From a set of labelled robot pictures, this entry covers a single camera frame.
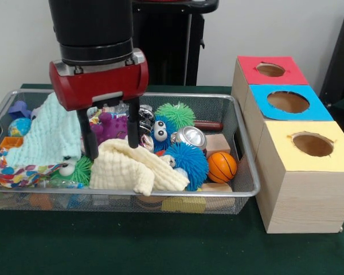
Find mint green knitted cloth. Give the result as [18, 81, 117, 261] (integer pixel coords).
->
[7, 91, 84, 168]

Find small globe ball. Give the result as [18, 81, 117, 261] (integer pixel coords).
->
[7, 117, 32, 138]

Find crushed silver can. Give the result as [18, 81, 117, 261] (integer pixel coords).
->
[171, 125, 209, 151]

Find blue spiky rubber ball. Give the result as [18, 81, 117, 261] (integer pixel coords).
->
[166, 142, 209, 192]

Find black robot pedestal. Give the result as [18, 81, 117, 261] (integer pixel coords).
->
[130, 0, 220, 87]

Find colourful dotted cloth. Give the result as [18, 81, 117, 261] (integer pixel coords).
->
[0, 108, 103, 189]

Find green spiky rubber ball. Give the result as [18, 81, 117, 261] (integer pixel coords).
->
[155, 102, 196, 128]

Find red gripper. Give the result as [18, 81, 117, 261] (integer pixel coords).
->
[48, 58, 150, 160]

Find wooden three-hole sorting box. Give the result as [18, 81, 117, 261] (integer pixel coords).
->
[231, 55, 344, 234]

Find orange toy basketball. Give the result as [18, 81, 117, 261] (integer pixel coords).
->
[207, 151, 238, 183]

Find blue spiky ball with eyes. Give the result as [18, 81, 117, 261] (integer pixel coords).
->
[150, 115, 178, 152]

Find purple spiky rubber toy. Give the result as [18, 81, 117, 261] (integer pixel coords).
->
[90, 112, 146, 147]

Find silver wire mesh bin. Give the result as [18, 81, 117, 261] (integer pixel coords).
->
[0, 89, 261, 215]

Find dark green tablecloth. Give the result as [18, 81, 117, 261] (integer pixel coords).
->
[0, 82, 344, 275]

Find black flat panel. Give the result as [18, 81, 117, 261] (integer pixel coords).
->
[319, 4, 344, 107]

